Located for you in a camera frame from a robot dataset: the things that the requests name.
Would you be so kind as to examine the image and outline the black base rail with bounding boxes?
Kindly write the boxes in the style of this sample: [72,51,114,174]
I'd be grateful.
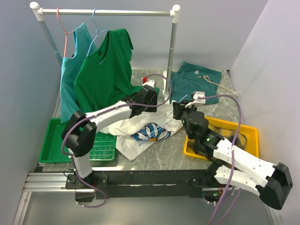
[65,169,225,202]

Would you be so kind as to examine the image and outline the blue wire hanger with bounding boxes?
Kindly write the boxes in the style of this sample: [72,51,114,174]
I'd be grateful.
[130,100,183,147]

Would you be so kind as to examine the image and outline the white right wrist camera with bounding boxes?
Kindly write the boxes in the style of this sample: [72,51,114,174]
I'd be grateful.
[185,91,206,108]

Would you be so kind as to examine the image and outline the white metal clothes rack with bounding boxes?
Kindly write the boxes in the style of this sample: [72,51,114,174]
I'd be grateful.
[30,1,181,108]

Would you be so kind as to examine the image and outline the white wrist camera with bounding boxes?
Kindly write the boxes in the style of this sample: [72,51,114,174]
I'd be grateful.
[185,91,206,108]
[142,77,156,88]

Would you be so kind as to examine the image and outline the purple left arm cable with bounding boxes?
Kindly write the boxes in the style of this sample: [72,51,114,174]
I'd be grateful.
[61,74,172,209]

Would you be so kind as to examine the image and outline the dark green shorts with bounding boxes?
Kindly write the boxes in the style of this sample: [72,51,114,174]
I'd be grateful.
[170,62,222,102]

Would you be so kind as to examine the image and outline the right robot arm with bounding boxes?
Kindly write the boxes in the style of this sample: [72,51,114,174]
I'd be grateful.
[172,100,293,210]

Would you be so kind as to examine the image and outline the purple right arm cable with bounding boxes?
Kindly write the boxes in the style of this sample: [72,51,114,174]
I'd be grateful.
[199,94,242,225]

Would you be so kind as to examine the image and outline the pink wire hanger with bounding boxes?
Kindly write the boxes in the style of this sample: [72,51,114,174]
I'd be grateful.
[56,7,74,58]

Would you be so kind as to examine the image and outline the green plastic tray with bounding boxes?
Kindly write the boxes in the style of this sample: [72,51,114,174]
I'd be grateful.
[39,118,116,164]

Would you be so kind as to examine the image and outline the white t-shirt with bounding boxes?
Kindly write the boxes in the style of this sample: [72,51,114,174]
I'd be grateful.
[100,104,182,161]

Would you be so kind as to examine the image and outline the light blue t-shirt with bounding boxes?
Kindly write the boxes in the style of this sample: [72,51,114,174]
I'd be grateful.
[60,23,96,123]

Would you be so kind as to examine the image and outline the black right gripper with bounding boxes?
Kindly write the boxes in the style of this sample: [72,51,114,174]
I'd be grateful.
[173,100,198,140]

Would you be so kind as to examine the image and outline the green t-shirt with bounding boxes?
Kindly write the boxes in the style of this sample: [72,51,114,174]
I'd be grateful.
[74,29,141,113]

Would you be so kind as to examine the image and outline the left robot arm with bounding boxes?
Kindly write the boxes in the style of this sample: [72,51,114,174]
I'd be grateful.
[61,84,158,188]

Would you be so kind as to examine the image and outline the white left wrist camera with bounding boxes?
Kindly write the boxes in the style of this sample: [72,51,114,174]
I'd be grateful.
[142,77,156,88]

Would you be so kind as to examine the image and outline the yellow plastic tray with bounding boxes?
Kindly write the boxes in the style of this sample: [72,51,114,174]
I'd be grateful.
[183,116,259,161]

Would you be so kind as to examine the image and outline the blue hanger holding green shirt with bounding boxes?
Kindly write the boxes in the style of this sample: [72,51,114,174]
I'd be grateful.
[86,7,108,57]

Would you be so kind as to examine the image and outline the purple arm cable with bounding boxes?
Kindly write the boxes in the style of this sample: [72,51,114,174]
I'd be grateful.
[61,74,172,209]
[199,94,242,225]

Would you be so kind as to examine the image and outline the yellow plaid cloth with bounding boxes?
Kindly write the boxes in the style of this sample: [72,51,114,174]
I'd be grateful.
[188,125,247,162]

